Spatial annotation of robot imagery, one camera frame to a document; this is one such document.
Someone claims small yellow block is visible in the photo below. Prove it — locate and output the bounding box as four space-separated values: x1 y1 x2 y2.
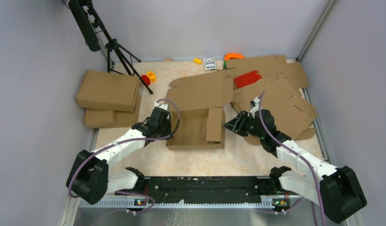
193 58 202 64

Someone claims black camera tripod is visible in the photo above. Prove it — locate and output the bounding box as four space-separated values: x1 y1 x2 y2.
63 0 154 95

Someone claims folded brown cardboard box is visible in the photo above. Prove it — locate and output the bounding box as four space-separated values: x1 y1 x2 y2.
76 70 140 113

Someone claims red plastic sheet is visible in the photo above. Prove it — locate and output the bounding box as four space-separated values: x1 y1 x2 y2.
233 71 262 89

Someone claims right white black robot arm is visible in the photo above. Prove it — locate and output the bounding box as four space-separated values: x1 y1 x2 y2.
223 96 368 224

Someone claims lower folded cardboard box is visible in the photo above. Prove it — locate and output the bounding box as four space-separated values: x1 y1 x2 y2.
83 109 139 129

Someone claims stack of flat cardboard sheets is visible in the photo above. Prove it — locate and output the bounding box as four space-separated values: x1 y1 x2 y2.
223 55 318 140

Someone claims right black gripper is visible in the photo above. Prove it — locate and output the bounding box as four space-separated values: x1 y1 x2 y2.
222 110 264 139

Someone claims blue playing card deck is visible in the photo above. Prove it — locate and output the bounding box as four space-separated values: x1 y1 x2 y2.
203 57 217 71

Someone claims brown cardboard box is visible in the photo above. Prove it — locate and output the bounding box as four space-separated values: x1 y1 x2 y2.
76 70 140 113
166 71 234 151

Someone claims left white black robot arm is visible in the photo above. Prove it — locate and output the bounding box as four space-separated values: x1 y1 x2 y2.
66 99 177 204

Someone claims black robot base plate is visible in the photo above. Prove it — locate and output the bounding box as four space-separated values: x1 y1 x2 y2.
115 176 300 205

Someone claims red yellow toy spool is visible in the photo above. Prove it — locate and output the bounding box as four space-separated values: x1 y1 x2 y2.
141 71 156 86

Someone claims orange plastic ring toy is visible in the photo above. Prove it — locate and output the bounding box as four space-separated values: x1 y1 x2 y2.
223 53 245 61

